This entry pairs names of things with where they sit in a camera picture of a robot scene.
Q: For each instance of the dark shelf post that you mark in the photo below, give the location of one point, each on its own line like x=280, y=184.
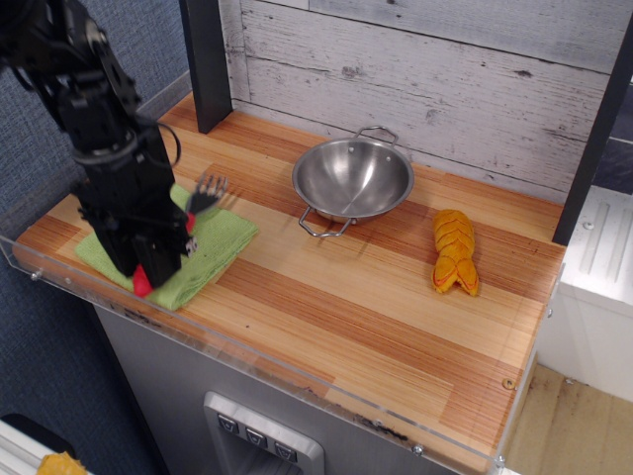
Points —
x=206, y=53
x=605, y=118

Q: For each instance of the yellow object bottom left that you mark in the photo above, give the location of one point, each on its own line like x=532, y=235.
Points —
x=61, y=464

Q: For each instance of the clear acrylic edge guard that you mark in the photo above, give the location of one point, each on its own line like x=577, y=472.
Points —
x=356, y=316

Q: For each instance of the red handled metal fork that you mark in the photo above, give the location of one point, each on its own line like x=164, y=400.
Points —
x=207, y=194

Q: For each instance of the orange felt toy fish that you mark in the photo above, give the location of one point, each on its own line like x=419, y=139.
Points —
x=454, y=238

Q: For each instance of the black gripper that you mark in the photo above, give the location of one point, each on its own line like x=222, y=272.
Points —
x=126, y=199

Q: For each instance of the small steel two-handled pot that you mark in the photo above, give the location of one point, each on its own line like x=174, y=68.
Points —
x=346, y=182

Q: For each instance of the silver toy dispenser panel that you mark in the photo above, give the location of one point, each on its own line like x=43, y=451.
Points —
x=247, y=442

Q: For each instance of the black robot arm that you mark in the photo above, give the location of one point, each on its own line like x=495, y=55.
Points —
x=56, y=49

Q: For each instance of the dark right shelf post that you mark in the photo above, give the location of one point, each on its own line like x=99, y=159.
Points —
x=605, y=118

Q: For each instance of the grey toy fridge cabinet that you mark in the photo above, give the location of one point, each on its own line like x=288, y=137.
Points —
x=170, y=375

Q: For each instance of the dark left shelf post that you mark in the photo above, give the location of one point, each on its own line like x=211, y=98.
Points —
x=206, y=53

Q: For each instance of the green folded cloth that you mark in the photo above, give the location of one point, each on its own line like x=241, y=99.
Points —
x=221, y=235

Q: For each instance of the white toy sink unit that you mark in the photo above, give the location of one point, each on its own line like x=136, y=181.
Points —
x=586, y=333

